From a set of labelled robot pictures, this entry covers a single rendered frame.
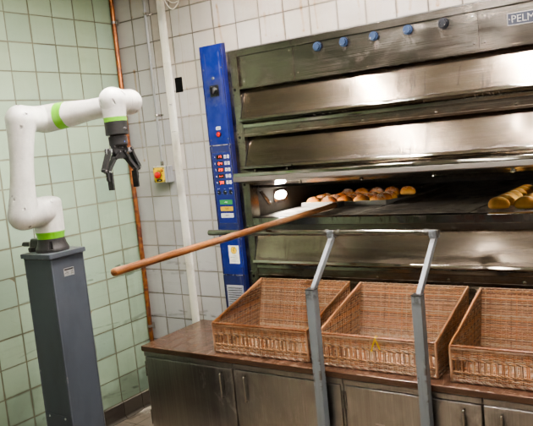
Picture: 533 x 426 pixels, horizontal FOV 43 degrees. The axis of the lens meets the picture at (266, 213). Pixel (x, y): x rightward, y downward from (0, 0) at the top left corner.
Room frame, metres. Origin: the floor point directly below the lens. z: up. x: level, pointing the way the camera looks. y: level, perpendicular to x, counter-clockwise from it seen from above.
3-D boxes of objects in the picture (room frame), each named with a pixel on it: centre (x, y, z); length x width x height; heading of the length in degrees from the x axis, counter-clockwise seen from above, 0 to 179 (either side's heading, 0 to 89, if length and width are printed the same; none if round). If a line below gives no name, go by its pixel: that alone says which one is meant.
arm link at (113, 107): (2.75, 0.57, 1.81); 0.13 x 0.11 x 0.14; 161
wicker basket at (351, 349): (2.95, -0.53, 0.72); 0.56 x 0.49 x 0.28; 56
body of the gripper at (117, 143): (2.74, 0.57, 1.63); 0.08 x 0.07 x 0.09; 145
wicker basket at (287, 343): (3.30, -0.03, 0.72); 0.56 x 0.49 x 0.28; 56
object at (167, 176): (4.01, 0.59, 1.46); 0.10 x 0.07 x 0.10; 55
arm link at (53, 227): (3.01, 0.99, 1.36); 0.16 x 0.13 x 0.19; 161
